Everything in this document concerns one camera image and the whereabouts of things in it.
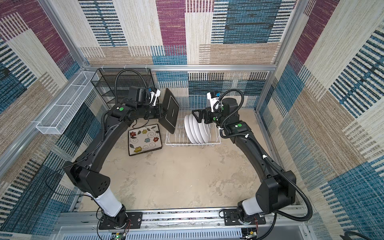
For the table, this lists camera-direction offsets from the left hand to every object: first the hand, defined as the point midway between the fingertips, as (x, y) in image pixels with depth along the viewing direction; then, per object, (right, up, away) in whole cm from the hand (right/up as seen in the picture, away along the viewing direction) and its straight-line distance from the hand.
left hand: (168, 108), depth 75 cm
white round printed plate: (+8, -6, +16) cm, 19 cm away
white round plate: (+10, -5, +16) cm, 20 cm away
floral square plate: (-21, -19, +27) cm, 39 cm away
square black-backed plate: (0, -6, +3) cm, 7 cm away
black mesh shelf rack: (-46, +20, +24) cm, 56 cm away
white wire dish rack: (+7, +8, +45) cm, 46 cm away
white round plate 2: (+15, -12, +14) cm, 24 cm away
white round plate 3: (+19, -11, +17) cm, 27 cm away
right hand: (+15, -2, +1) cm, 15 cm away
